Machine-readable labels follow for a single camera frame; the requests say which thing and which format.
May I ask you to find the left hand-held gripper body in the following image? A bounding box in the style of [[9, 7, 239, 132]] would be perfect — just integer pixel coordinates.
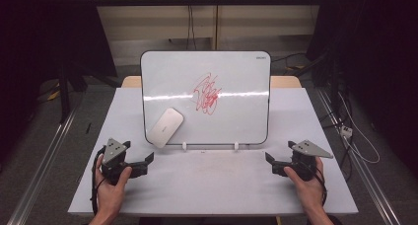
[[100, 137, 134, 186]]

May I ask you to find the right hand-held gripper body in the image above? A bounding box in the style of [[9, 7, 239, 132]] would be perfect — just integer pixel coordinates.
[[288, 139, 334, 183]]

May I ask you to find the white whiteboard eraser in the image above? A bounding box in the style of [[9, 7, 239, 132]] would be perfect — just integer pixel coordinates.
[[145, 107, 185, 150]]

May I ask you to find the white whiteboard with black rim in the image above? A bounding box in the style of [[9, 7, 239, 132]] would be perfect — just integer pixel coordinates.
[[140, 50, 272, 146]]

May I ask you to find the person's right hand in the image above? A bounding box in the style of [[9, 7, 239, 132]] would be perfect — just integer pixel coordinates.
[[283, 157, 326, 216]]

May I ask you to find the person's left hand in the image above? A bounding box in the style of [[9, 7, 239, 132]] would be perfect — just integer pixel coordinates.
[[94, 155, 133, 218]]

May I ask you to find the white power strip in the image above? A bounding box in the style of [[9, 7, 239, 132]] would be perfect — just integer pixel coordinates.
[[339, 124, 354, 139]]

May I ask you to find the wooden table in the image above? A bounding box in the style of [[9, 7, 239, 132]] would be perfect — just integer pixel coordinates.
[[121, 75, 303, 89]]

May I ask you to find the black metal stand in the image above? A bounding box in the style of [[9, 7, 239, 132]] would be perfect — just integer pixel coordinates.
[[56, 62, 89, 124]]

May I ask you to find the black curtain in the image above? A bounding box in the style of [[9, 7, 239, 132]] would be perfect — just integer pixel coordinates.
[[0, 0, 118, 164], [306, 0, 418, 179]]

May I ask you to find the black horizontal bar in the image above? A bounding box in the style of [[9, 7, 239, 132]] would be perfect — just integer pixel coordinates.
[[93, 0, 325, 7]]

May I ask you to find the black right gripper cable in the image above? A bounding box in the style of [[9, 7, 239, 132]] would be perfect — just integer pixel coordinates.
[[310, 165, 329, 208]]

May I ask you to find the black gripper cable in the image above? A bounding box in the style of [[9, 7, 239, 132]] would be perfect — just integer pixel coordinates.
[[90, 145, 108, 217], [310, 165, 329, 208]]

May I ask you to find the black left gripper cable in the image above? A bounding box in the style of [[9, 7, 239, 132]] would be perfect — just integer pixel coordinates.
[[90, 145, 108, 217]]

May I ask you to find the white cable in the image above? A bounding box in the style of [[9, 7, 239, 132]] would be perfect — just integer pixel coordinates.
[[337, 91, 382, 165]]

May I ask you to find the metal floor rail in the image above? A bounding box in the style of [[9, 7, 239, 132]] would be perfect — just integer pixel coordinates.
[[314, 86, 402, 225], [7, 108, 82, 225]]

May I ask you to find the black floor cable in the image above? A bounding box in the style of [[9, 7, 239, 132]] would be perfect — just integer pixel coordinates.
[[271, 52, 309, 64]]

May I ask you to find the black hanging cable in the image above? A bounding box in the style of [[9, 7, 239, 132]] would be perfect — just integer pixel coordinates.
[[185, 0, 198, 51]]

